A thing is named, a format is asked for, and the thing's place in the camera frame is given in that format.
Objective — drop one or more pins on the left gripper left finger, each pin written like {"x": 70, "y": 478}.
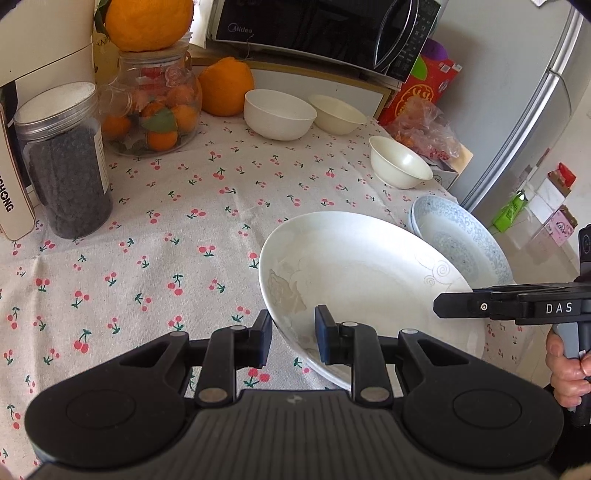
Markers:
{"x": 228, "y": 350}

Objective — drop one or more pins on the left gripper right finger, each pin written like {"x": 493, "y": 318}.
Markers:
{"x": 357, "y": 346}

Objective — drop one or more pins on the plain white plate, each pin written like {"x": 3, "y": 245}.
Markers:
{"x": 364, "y": 270}

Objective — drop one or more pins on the blue patterned plate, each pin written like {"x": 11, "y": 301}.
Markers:
{"x": 462, "y": 239}

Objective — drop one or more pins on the cream bowl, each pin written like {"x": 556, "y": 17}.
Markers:
{"x": 398, "y": 165}
{"x": 335, "y": 116}

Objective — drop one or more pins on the white kitchen appliance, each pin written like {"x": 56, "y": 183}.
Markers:
{"x": 35, "y": 34}

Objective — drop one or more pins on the person's right hand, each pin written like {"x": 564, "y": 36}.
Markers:
{"x": 570, "y": 378}

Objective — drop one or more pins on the pink white box on floor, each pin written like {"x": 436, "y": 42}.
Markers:
{"x": 561, "y": 225}

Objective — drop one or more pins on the green bottle on floor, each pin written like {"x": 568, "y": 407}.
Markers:
{"x": 508, "y": 214}

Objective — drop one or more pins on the cherry print tablecloth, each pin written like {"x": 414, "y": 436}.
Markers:
{"x": 178, "y": 252}

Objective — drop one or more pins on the Ganten water carton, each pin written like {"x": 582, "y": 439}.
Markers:
{"x": 447, "y": 172}

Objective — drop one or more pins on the plastic bag of oranges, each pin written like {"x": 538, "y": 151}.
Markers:
{"x": 422, "y": 127}

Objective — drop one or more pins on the white ceramic bowl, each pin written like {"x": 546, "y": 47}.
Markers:
{"x": 277, "y": 115}

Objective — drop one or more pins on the silver refrigerator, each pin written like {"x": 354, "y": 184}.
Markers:
{"x": 525, "y": 67}

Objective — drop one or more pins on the red snack box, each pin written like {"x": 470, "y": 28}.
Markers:
{"x": 429, "y": 80}

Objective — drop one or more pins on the jar of dark grains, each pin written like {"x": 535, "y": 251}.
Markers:
{"x": 61, "y": 141}

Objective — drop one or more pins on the glass jar of tangerines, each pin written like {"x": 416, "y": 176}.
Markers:
{"x": 153, "y": 104}

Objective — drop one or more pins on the large orange on table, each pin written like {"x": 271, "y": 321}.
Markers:
{"x": 224, "y": 85}

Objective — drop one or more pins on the black microwave oven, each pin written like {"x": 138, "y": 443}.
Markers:
{"x": 382, "y": 37}

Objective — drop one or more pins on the large orange on jar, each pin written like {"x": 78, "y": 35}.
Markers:
{"x": 143, "y": 25}

